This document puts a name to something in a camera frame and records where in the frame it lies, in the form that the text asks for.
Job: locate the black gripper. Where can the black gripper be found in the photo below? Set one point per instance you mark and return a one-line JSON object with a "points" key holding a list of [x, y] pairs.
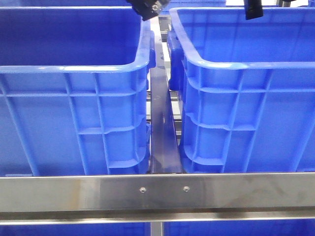
{"points": [[148, 9]]}

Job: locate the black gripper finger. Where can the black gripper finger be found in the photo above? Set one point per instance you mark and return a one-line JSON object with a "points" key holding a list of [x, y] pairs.
{"points": [[253, 9]]}

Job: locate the blue plastic crate right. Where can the blue plastic crate right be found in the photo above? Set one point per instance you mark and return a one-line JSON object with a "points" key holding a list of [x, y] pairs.
{"points": [[246, 87]]}

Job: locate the blue plastic crate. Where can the blue plastic crate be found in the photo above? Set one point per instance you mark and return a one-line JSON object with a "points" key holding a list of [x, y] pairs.
{"points": [[73, 90], [246, 87]]}

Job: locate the blue plastic crate left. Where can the blue plastic crate left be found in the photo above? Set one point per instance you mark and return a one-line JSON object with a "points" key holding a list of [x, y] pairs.
{"points": [[73, 90]]}

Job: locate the blue crate lower left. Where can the blue crate lower left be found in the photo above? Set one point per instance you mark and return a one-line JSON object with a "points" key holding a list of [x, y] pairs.
{"points": [[114, 229]]}

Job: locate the blue crate lower right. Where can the blue crate lower right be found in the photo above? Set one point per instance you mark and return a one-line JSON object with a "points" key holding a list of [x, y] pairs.
{"points": [[295, 227]]}

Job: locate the stainless steel front rail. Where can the stainless steel front rail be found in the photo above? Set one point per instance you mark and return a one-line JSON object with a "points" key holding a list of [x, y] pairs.
{"points": [[156, 198]]}

